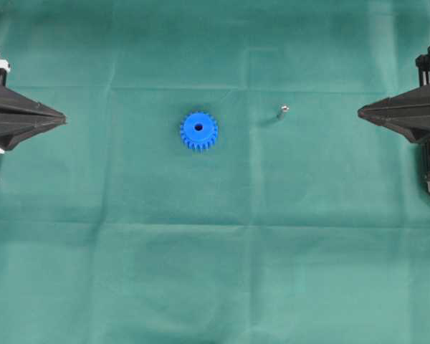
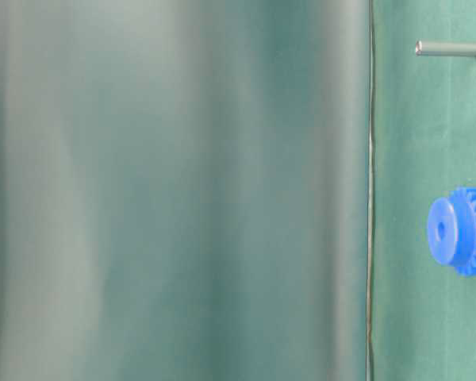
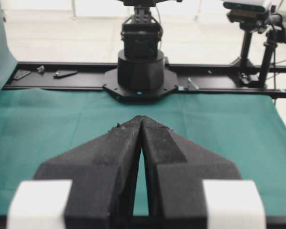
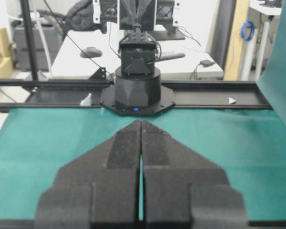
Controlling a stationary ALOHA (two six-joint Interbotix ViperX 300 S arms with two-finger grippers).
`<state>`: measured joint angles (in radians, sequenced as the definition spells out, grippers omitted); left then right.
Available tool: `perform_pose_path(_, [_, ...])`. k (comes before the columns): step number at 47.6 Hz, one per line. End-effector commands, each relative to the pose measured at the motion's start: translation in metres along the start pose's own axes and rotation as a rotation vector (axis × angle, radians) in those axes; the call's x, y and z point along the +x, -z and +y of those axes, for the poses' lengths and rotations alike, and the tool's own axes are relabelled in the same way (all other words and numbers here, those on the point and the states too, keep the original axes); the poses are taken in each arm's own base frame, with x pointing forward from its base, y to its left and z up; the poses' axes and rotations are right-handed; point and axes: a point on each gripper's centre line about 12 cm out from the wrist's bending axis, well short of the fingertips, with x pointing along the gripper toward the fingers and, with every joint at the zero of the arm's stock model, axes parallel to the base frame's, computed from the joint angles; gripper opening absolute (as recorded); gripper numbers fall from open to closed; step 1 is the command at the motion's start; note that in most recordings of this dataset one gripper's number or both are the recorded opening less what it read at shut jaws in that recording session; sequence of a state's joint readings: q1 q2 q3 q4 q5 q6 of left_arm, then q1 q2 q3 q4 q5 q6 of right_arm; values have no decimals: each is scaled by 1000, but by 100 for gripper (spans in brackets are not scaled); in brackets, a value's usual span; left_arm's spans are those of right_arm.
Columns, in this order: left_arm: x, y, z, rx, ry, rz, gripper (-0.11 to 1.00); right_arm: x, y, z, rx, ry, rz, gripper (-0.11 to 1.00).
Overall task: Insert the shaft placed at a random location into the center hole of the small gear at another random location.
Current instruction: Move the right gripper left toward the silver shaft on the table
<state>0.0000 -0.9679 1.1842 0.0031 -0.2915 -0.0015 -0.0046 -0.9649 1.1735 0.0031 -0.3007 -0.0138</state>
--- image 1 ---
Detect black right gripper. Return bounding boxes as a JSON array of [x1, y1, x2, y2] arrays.
[[358, 47, 430, 194]]

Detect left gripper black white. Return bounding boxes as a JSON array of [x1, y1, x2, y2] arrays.
[[0, 58, 66, 154]]

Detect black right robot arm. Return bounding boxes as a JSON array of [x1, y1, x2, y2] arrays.
[[358, 46, 430, 195]]

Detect blue plastic gear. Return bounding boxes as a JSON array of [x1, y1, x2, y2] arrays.
[[179, 111, 219, 152]]

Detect green cloth mat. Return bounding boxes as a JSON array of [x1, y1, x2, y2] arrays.
[[0, 1, 430, 343]]

